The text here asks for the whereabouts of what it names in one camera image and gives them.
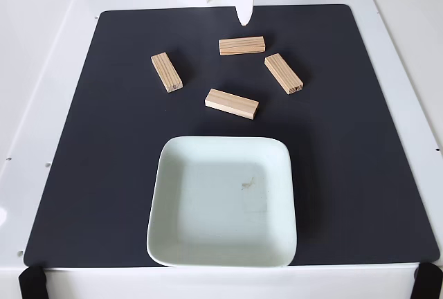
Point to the black rubber mat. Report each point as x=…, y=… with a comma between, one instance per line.
x=104, y=140

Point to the pale square ceramic plate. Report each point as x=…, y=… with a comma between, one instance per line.
x=221, y=216

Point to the wooden block with dark lines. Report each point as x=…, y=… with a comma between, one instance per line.
x=242, y=45

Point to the smooth light wooden block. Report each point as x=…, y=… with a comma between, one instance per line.
x=231, y=103

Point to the striped grain wooden block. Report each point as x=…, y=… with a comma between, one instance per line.
x=284, y=73

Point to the striped block with knot end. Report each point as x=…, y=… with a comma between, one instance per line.
x=166, y=71

